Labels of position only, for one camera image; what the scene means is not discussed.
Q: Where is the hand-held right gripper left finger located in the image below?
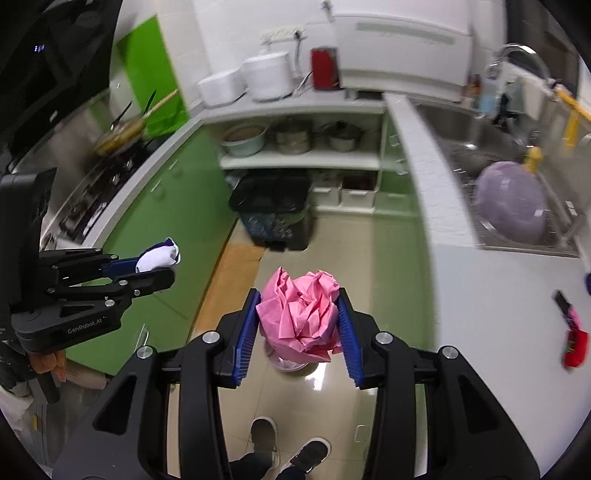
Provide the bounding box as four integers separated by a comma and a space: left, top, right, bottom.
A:
52, 288, 262, 480

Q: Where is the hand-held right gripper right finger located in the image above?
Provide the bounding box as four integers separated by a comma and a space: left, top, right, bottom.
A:
337, 287, 541, 480

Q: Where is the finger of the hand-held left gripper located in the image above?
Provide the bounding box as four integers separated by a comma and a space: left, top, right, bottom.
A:
39, 247, 139, 287
46, 268, 176, 308

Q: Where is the blue and white paper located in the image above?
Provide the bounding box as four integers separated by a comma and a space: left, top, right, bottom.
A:
135, 237, 182, 273

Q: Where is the pink paper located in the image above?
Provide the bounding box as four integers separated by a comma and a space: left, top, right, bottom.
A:
256, 267, 343, 363

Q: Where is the black trash bin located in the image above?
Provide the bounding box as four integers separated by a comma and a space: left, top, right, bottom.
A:
229, 173, 312, 252

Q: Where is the person's left hand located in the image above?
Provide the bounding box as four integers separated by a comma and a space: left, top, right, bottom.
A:
33, 351, 66, 376

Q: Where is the brown floor mat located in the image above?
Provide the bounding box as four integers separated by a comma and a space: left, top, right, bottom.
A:
193, 242, 265, 344

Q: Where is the white round floor object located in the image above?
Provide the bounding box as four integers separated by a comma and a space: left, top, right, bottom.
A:
265, 342, 320, 374

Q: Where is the green kitchen cabinet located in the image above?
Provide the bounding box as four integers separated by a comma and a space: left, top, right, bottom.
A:
65, 16, 243, 376

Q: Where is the gas stove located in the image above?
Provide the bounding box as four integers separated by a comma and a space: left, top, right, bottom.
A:
54, 138, 155, 243

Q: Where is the person's shoe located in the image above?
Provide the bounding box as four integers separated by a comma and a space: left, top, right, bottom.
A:
290, 438, 332, 472
250, 416, 281, 468

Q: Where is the frying pan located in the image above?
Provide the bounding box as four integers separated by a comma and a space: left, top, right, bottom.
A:
95, 115, 149, 156

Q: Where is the white storage box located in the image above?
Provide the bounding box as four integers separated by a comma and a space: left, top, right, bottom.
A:
311, 178, 378, 212

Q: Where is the wooden spatula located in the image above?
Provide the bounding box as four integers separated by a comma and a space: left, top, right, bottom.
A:
142, 89, 179, 121

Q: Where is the pale bowl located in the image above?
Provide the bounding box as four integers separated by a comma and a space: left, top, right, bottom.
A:
221, 122, 269, 158

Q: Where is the steel pot with lid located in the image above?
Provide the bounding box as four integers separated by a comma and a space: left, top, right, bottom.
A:
323, 121, 364, 152

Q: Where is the white round pot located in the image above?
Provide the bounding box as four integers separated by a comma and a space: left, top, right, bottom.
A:
198, 69, 245, 110

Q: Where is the purple bowl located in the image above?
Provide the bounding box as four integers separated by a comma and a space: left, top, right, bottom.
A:
475, 161, 552, 245

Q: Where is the black range hood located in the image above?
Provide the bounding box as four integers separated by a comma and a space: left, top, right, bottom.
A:
0, 0, 124, 163

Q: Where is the black tube with pink label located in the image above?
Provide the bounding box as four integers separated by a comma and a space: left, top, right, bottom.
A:
553, 290, 583, 328

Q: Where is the red crumpled paper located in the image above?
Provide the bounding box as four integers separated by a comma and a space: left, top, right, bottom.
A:
562, 325, 590, 369

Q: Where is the steel sink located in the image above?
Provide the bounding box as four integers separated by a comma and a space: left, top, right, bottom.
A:
413, 102, 583, 258

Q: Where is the white rice cooker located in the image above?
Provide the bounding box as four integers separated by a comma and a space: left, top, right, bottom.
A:
240, 51, 297, 103

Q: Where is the red container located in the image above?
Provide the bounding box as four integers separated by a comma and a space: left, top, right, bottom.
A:
310, 46, 341, 90

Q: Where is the blue dish soap bottle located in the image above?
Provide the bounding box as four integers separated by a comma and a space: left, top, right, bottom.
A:
480, 76, 498, 116

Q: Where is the white countertop dishwasher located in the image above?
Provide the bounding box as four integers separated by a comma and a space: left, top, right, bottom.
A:
323, 0, 477, 103

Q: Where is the yellow sink rack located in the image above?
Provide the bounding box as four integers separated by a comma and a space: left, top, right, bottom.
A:
554, 88, 581, 145

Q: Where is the tall chrome faucet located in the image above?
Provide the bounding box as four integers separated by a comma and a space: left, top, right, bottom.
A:
485, 44, 555, 90

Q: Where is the wire sink rack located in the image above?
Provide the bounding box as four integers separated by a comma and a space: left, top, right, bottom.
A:
443, 138, 580, 252

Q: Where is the white wall socket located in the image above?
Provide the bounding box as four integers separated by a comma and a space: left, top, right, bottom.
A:
261, 28, 306, 43

